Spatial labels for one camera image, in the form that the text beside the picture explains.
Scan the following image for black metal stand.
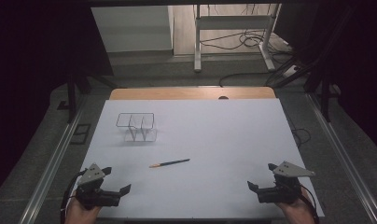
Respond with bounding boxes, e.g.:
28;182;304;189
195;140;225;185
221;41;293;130
56;72;119;124
302;60;339;123

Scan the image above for thin black looped cable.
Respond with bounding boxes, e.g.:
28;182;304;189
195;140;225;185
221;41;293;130
289;126;313;149

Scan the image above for black rectangular floor frame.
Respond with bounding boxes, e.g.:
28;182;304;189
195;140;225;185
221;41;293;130
69;123;92;146

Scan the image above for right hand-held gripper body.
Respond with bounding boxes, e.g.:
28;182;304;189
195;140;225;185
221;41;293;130
257;161;316;205

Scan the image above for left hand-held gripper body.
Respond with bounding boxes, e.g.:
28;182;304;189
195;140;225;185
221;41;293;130
75;162;122;210

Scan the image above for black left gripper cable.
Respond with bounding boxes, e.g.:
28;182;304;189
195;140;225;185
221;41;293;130
60;168;89;224

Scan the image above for clear divided organizer box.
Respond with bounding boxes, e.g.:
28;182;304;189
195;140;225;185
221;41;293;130
115;112;159;144

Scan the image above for aluminium rail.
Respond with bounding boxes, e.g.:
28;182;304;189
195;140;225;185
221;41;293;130
305;92;377;224
18;98;87;224

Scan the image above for white table cover sheet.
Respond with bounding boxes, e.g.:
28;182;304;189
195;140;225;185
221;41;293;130
74;98;325;219

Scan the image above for tangled black floor cables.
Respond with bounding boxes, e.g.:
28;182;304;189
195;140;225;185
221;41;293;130
199;29;273;51

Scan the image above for person's left hand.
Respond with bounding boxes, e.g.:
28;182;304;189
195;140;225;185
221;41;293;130
64;195;103;224

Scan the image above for wooden table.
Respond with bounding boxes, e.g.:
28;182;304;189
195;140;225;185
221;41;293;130
109;86;277;101

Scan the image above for long black floor cable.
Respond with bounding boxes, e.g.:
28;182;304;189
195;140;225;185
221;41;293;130
218;72;272;88

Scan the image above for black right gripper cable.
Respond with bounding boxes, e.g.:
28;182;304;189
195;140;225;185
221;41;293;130
298;183;321;224

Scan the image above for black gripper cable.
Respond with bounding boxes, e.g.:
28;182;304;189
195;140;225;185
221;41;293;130
298;183;321;224
60;168;89;224

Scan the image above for person's right hand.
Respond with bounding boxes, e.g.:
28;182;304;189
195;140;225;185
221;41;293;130
275;187;315;224

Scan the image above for white cabinet panel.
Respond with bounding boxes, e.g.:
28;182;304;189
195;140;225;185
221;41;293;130
91;5;175;53

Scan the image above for white power strip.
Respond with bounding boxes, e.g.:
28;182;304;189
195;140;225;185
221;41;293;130
282;64;300;78

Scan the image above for white desk frame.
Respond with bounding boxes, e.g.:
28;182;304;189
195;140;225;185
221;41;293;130
193;3;283;74

